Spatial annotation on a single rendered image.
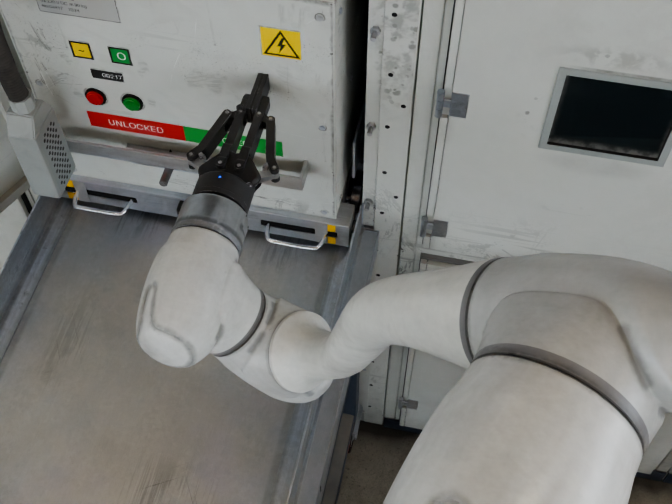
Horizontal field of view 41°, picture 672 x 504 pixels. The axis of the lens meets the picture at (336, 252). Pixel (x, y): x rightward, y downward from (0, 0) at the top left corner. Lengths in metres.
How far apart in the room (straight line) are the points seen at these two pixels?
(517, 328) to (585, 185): 0.80
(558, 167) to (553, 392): 0.83
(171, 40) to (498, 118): 0.48
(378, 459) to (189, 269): 1.34
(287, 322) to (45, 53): 0.58
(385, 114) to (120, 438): 0.64
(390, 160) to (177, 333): 0.56
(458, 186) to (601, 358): 0.86
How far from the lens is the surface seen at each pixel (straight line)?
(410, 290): 0.77
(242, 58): 1.29
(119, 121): 1.48
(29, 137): 1.41
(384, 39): 1.27
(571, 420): 0.58
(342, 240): 1.54
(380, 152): 1.44
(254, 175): 1.17
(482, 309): 0.69
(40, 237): 1.67
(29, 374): 1.54
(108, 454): 1.44
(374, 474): 2.29
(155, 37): 1.31
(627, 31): 1.20
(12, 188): 1.77
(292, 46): 1.24
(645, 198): 1.43
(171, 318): 1.03
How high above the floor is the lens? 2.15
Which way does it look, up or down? 56 degrees down
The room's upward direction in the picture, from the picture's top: straight up
